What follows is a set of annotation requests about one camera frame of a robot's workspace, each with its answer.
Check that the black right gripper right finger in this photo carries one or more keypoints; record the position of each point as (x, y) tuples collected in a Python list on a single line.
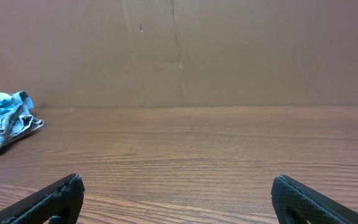
[(294, 202)]

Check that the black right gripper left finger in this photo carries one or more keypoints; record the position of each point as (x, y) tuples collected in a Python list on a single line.
[(59, 202)]

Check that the faded denim jeans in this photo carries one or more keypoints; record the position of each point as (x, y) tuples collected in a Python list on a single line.
[(17, 124)]

